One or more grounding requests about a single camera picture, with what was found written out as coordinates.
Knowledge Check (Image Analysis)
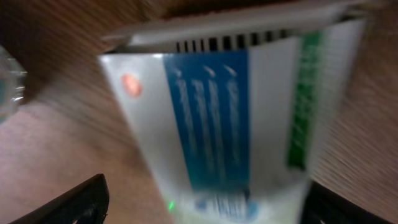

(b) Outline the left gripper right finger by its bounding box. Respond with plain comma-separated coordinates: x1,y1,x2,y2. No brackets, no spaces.
300,182,391,224

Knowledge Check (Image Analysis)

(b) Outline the clear plastic container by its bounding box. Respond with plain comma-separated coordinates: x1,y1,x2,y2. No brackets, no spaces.
1,46,27,123

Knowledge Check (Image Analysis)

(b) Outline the white Panadol box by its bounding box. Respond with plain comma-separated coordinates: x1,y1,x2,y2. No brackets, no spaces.
99,1,365,223

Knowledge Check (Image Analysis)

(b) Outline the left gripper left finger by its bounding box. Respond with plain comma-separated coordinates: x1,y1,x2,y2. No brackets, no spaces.
11,174,109,224

